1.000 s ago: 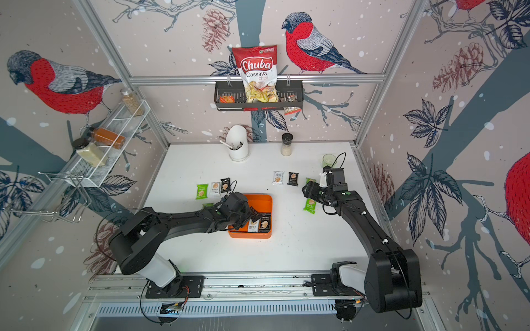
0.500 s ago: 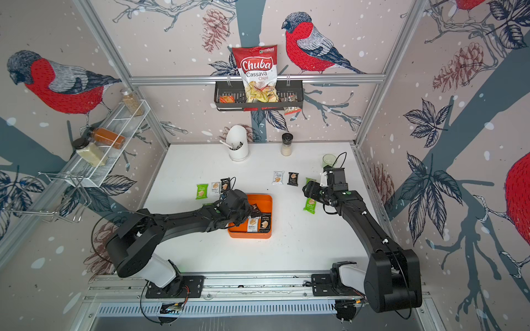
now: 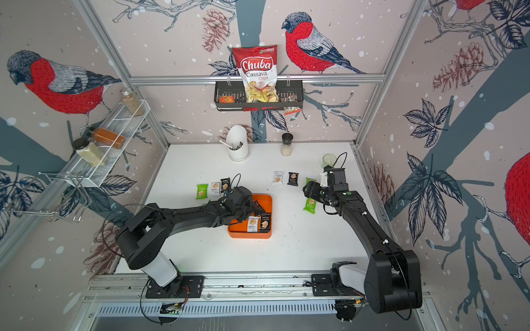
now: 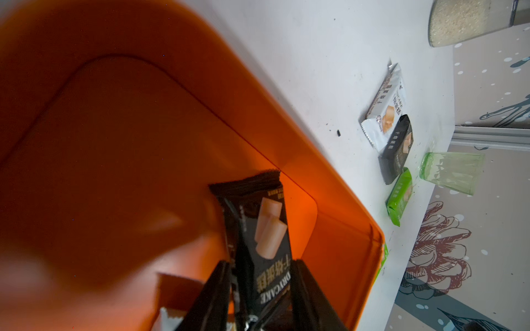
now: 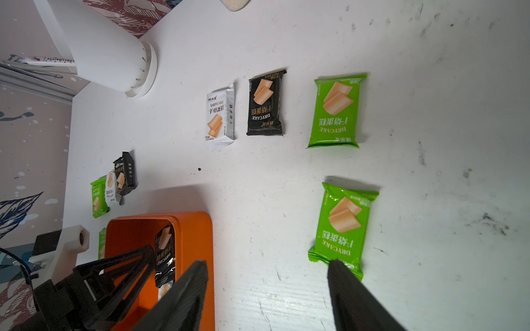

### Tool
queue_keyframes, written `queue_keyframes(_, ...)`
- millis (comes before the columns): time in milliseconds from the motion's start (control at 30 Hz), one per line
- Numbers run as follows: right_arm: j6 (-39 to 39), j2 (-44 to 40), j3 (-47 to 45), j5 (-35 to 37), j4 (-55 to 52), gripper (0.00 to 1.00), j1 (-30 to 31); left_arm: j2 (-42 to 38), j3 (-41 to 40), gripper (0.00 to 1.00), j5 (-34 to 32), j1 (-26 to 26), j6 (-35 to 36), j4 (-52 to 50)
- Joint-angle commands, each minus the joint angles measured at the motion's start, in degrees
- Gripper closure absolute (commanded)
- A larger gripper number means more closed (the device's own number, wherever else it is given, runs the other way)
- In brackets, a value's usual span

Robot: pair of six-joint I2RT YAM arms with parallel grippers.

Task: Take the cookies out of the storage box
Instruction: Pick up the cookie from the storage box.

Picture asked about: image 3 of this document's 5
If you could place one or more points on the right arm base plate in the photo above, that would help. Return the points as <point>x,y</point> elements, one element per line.
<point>328,285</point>

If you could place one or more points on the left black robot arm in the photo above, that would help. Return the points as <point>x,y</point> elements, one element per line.
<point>142,237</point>

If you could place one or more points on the green translucent cup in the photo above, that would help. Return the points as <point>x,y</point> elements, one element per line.
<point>329,160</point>

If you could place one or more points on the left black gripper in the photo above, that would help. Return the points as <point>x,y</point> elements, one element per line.
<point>251,203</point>

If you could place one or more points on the black cookie packet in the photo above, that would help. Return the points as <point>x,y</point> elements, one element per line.
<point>225,184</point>
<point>265,223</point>
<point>259,210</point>
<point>293,178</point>

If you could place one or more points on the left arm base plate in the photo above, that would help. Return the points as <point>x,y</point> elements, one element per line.
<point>181,287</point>

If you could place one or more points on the green cookie packet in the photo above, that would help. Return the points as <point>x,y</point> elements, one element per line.
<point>309,180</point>
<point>310,206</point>
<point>202,191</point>

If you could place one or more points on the black hanging wire basket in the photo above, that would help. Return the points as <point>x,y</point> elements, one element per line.
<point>237,97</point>

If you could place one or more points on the white utensil holder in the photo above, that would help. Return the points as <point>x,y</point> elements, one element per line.
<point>236,140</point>

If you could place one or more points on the grain filled glass jar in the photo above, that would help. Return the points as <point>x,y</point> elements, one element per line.
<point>132,102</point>

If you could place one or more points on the pale yellow block jar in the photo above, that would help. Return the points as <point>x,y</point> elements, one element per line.
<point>92,154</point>

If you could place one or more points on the orange storage box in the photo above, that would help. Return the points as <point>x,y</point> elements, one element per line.
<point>239,230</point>

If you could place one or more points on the metal wire rack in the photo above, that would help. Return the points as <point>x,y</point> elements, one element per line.
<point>47,197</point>

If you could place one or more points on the orange sauce bottle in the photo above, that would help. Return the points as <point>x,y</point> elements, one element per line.
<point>107,138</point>

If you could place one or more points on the red Chuba chips bag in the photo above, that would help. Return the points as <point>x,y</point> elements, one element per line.
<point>258,69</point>

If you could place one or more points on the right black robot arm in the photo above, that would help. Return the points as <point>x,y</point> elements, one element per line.
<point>393,279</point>

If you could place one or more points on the white wire wall shelf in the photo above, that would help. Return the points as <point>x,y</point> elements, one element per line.
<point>124,125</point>

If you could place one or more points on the glass spice jar black lid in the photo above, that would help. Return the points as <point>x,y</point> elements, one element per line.
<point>287,140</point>

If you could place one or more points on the white drycake cookie packet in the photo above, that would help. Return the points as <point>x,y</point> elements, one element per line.
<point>278,177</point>

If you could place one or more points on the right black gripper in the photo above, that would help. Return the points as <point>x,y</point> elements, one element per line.
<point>311,190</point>

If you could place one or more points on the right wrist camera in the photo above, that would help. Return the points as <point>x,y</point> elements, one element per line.
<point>334,178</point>

